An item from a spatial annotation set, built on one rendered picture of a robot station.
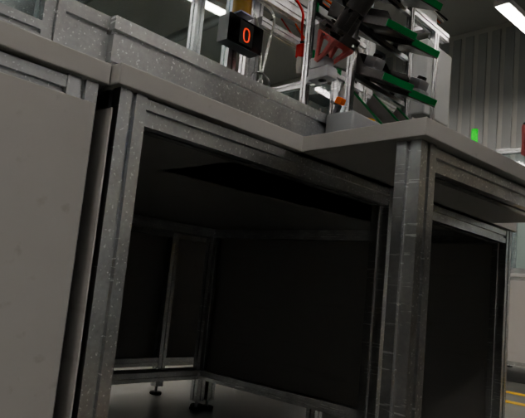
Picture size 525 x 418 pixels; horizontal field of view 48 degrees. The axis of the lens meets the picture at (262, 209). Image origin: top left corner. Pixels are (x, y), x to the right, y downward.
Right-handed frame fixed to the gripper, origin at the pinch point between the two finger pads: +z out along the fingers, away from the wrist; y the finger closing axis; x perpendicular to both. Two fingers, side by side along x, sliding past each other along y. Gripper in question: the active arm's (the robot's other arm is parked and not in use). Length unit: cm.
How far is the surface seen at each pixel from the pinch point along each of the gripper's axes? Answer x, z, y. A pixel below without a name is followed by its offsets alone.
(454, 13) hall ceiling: -546, -145, -789
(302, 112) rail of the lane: 28.0, 8.8, 26.5
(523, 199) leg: 63, -1, -4
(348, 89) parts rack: -3.6, 3.2, -19.3
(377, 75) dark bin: 1.2, -4.6, -20.7
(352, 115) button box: 32.9, 4.1, 18.5
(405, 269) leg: 71, 15, 35
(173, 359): -55, 169, -84
